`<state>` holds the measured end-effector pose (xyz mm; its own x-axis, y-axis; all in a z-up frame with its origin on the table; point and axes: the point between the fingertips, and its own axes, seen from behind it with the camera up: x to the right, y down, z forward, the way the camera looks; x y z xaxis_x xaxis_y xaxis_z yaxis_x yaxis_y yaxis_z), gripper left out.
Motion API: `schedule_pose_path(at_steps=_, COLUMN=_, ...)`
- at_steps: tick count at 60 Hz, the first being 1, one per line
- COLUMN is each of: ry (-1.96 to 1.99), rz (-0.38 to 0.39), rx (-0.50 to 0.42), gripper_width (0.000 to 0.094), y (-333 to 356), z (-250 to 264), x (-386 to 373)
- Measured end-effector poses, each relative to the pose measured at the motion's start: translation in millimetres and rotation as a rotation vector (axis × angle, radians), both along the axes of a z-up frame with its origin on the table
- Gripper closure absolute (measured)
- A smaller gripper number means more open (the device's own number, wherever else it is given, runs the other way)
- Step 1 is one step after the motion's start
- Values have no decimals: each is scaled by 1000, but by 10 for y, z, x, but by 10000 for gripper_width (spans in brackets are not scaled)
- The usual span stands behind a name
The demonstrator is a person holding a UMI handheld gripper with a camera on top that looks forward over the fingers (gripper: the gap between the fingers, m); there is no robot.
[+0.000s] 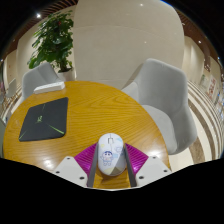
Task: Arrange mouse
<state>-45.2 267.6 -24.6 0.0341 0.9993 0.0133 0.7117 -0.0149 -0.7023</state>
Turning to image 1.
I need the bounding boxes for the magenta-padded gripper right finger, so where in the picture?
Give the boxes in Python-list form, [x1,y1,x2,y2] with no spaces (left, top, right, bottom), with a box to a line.
[123,143,173,188]

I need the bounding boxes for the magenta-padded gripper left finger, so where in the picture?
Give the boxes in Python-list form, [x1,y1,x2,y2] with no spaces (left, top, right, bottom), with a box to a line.
[53,143,100,188]

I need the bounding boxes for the white cartoon-print computer mouse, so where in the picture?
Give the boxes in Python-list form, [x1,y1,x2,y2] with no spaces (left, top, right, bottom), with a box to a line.
[96,132,128,177]

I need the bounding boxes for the black mouse pad green lines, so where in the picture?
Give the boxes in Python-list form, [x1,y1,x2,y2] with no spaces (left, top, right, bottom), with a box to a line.
[18,96,69,143]

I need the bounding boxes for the grey shell chair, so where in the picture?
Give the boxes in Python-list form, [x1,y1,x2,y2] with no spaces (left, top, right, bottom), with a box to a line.
[121,58,198,156]
[21,61,63,101]

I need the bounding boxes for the small grey chair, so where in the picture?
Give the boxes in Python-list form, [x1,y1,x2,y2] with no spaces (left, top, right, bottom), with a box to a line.
[4,78,18,100]

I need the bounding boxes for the green potted plant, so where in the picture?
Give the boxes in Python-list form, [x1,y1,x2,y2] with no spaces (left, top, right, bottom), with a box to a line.
[27,10,76,82]

